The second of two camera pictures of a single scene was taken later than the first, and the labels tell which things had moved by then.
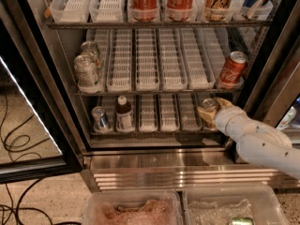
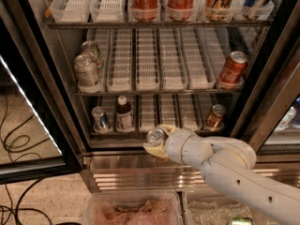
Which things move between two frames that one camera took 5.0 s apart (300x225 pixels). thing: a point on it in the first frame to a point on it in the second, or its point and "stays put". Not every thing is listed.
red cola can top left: x=143 y=3 stays put
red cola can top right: x=180 y=0 stays put
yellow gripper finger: x=208 y=113 to x=157 y=150
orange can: x=211 y=104 to x=155 y=137
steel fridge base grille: x=179 y=170 stays put
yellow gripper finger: x=222 y=102 to x=168 y=127
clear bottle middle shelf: x=91 y=48 stays put
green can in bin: x=243 y=221 stays put
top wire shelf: x=161 y=24 stays put
